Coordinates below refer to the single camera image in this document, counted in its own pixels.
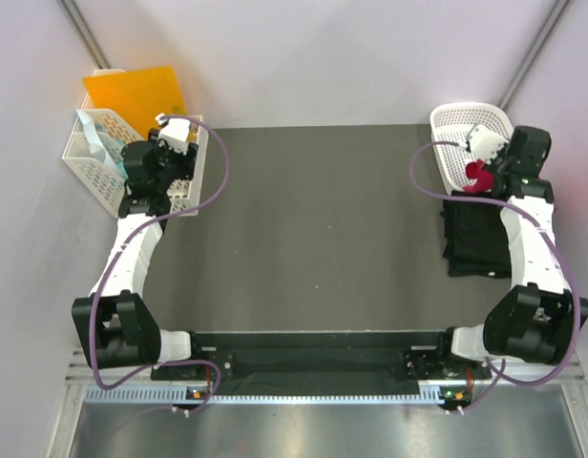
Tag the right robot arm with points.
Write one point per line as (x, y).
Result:
(534, 322)

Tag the black folded t shirt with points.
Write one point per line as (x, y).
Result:
(476, 240)

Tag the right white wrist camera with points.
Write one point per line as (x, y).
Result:
(484, 143)

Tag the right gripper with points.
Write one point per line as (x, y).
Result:
(493, 166)

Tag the grey slotted cable duct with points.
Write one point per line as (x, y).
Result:
(184, 395)

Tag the red t shirt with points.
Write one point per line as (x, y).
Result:
(482, 180)

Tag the white file organizer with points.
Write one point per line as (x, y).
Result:
(104, 184)

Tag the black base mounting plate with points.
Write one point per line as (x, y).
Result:
(394, 356)

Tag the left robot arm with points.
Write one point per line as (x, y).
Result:
(114, 325)

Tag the aluminium frame rail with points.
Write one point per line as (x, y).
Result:
(80, 373)

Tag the orange plastic folder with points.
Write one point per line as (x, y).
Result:
(138, 96)

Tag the teal object in organizer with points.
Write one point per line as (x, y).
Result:
(107, 150)

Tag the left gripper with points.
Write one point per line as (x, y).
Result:
(186, 161)

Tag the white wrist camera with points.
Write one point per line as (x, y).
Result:
(174, 132)
(484, 143)

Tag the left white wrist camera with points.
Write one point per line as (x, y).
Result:
(174, 132)

